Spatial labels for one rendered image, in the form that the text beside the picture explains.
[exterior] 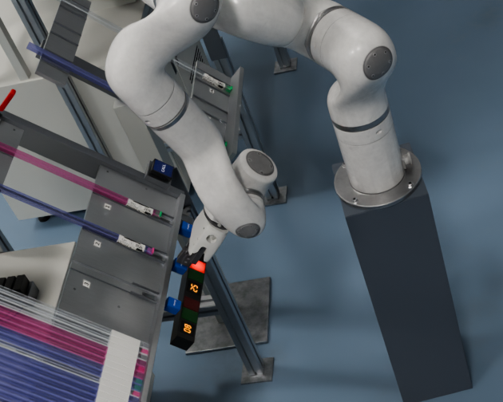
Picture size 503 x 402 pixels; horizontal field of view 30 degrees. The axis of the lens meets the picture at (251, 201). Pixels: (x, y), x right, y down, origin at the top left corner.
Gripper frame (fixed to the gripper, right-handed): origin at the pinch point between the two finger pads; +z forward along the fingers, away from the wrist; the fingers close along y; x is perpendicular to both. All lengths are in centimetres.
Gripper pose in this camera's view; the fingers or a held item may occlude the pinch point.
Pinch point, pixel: (187, 256)
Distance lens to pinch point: 202.2
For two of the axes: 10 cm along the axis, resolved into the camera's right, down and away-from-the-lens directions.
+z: -4.9, 6.0, 6.3
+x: -8.7, -4.0, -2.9
